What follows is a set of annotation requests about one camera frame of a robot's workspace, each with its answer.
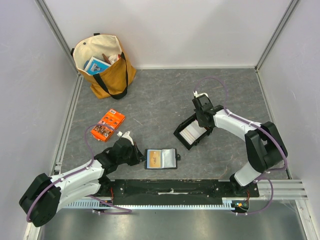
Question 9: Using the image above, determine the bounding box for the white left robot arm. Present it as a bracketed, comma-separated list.
[19, 137, 146, 227]

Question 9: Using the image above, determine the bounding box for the black leather card holder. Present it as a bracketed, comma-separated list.
[144, 148, 181, 170]

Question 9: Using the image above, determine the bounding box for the white credit card stack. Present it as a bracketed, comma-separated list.
[179, 120, 207, 145]

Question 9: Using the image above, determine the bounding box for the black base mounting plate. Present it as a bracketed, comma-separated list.
[95, 179, 260, 198]

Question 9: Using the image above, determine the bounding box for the blue book in bag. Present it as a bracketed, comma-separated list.
[84, 56, 111, 75]

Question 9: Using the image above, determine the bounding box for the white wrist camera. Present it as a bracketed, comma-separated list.
[116, 131, 133, 144]
[193, 90, 209, 99]

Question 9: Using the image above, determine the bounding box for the orange printed box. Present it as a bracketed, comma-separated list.
[90, 108, 126, 142]

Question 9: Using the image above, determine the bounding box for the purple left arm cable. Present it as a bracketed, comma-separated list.
[26, 124, 133, 223]

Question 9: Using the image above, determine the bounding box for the tan credit card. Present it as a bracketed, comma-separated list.
[147, 149, 162, 169]

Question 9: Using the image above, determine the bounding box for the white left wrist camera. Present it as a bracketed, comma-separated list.
[116, 131, 133, 144]

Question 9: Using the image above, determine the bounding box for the mustard tote bag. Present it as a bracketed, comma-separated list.
[70, 33, 136, 100]

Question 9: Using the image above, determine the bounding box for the black plastic card tray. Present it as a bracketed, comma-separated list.
[173, 114, 213, 150]

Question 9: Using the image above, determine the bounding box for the grey slotted cable duct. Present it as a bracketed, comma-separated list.
[64, 198, 235, 211]

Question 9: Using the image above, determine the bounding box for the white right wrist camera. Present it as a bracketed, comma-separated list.
[193, 90, 209, 99]

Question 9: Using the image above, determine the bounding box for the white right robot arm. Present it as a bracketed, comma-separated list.
[192, 91, 288, 197]

